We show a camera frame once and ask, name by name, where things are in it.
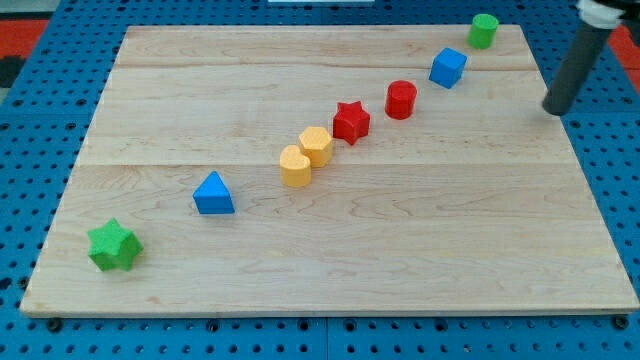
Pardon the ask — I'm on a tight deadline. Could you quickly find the red star block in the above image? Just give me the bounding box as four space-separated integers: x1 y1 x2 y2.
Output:
332 101 371 145

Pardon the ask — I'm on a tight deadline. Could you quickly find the green star block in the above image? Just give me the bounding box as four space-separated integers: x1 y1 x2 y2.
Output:
87 218 144 271

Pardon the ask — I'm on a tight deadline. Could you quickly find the yellow heart block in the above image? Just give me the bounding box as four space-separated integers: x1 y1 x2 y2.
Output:
279 145 311 187

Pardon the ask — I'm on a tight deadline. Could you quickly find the yellow hexagon block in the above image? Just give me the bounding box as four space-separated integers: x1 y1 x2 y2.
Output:
299 127 333 168

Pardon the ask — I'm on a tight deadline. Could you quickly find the wooden board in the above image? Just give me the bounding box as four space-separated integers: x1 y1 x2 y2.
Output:
21 25 639 318

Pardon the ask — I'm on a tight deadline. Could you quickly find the blue triangle block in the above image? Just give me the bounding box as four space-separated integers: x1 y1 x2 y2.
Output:
192 171 235 214

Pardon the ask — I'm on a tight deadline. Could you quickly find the red cylinder block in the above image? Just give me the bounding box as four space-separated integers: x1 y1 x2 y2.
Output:
385 80 418 120

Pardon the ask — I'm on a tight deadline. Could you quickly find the blue cube block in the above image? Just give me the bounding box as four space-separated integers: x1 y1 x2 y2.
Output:
428 48 467 89

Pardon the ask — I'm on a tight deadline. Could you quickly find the green cylinder block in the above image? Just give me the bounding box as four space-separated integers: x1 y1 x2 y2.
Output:
467 13 500 49

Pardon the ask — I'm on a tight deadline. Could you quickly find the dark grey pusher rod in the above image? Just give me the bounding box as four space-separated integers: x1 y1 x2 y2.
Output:
542 21 612 116

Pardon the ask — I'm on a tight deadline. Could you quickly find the white rod mount collar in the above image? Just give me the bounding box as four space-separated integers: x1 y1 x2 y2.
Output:
576 0 623 30

